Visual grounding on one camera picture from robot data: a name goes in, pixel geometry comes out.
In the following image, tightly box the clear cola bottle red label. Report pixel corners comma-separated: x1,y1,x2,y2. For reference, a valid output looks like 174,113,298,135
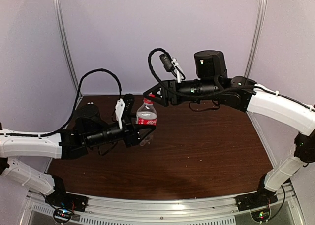
135,98,158,146

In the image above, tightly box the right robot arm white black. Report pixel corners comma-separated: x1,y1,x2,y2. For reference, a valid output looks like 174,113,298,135
144,48,315,206

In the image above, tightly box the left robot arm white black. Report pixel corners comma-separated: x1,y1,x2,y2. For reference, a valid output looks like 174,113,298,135
0,104,156,207

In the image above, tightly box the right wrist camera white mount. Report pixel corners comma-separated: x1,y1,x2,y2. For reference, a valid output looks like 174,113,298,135
159,54,186,83

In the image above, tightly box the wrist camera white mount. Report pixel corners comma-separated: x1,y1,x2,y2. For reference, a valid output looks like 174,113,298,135
115,94,135,129
159,54,186,83

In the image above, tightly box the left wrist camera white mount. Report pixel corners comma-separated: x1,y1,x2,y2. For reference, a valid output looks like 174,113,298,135
115,94,135,129

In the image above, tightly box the black braided left cable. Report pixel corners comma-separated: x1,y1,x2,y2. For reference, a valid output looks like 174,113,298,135
4,68,123,138

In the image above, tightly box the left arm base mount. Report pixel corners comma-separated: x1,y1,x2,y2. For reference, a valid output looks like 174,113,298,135
42,193,88,224

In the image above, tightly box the aluminium front frame rail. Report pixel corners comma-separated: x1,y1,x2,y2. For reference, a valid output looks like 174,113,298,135
23,183,303,225

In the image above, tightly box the aluminium right corner post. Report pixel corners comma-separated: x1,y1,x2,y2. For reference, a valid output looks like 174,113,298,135
244,0,268,78

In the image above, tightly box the aluminium corner post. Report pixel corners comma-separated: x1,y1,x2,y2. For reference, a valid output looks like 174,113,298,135
244,0,268,78
53,0,79,92

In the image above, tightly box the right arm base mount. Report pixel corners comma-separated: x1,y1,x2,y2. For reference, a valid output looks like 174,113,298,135
235,192,278,223

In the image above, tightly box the aluminium left corner post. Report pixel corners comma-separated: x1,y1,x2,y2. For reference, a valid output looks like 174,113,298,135
53,0,79,92

